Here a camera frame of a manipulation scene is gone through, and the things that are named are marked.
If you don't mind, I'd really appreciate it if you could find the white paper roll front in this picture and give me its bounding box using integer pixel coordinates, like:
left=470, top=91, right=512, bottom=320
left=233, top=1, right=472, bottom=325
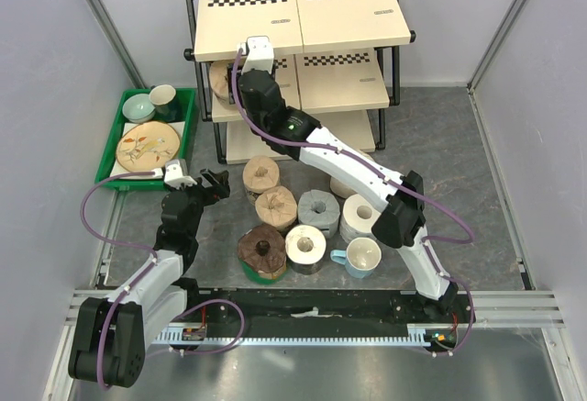
left=285, top=225, right=327, bottom=275

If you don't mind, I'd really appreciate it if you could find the green plastic tray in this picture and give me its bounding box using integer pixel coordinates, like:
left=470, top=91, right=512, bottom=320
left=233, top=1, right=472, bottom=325
left=94, top=87, right=199, bottom=192

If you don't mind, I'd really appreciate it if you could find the cream wrapped tied roll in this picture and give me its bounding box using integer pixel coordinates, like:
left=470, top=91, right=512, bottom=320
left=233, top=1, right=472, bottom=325
left=329, top=177, right=357, bottom=199

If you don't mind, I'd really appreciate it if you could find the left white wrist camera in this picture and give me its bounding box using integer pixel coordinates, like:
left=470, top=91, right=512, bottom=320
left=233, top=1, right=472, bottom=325
left=163, top=159, right=197, bottom=190

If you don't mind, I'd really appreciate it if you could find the round painted bird plate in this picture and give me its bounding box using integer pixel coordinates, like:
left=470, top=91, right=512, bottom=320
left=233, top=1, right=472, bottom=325
left=116, top=121, right=181, bottom=173

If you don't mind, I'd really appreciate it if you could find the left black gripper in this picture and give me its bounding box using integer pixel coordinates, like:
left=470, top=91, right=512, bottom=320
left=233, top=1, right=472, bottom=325
left=163, top=169, right=229, bottom=237

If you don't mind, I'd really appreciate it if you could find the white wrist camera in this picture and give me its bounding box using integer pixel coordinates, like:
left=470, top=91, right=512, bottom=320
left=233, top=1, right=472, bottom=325
left=163, top=159, right=197, bottom=190
left=238, top=36, right=275, bottom=73

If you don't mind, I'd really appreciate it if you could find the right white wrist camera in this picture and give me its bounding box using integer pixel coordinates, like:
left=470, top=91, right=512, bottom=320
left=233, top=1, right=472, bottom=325
left=238, top=36, right=275, bottom=73

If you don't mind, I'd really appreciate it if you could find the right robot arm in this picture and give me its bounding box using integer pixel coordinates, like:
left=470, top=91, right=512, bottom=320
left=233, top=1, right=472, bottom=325
left=229, top=66, right=458, bottom=322

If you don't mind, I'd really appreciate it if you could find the white paper roll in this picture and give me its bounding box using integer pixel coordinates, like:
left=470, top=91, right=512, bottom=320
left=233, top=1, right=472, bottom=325
left=339, top=194, right=381, bottom=243
left=285, top=225, right=327, bottom=275

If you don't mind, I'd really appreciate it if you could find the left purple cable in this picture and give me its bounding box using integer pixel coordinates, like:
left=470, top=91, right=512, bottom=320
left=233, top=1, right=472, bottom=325
left=80, top=169, right=245, bottom=388

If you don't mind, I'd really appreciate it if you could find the black frame beige shelf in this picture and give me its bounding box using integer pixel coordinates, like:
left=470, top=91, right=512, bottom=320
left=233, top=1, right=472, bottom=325
left=184, top=0, right=415, bottom=164

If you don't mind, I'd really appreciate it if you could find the dark brown wrapped roll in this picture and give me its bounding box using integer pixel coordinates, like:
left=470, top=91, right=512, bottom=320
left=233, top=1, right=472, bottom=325
left=237, top=224, right=287, bottom=284

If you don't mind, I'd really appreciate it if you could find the purple cable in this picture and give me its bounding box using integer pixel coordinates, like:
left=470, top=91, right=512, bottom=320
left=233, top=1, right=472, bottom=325
left=80, top=169, right=245, bottom=388
left=230, top=47, right=476, bottom=357

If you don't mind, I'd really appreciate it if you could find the light blue white mug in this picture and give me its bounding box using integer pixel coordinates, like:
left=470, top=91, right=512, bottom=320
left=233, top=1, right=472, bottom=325
left=330, top=238, right=382, bottom=279

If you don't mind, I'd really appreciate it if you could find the tan roll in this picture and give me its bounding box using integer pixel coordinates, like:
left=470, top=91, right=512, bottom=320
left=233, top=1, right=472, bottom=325
left=255, top=186, right=297, bottom=231
left=208, top=60, right=234, bottom=104
left=242, top=156, right=281, bottom=195

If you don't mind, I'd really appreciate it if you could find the dark green white cup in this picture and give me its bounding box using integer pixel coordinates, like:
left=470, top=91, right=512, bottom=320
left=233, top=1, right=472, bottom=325
left=149, top=84, right=182, bottom=122

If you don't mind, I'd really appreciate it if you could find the grey wrapped paper roll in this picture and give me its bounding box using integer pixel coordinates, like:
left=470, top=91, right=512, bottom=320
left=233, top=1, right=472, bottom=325
left=297, top=189, right=340, bottom=239

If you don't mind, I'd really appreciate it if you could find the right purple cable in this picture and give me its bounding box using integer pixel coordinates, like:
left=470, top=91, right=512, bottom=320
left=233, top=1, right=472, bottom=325
left=230, top=47, right=476, bottom=357

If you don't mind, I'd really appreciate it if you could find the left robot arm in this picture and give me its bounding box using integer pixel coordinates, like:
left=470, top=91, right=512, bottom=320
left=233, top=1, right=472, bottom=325
left=68, top=159, right=230, bottom=390

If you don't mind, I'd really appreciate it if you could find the pale celadon bowl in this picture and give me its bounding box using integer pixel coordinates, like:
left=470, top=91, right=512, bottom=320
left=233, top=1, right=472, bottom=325
left=122, top=94, right=156, bottom=124

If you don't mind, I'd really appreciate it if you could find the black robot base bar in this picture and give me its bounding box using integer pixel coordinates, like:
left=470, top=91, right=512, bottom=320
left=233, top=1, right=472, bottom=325
left=175, top=288, right=475, bottom=340

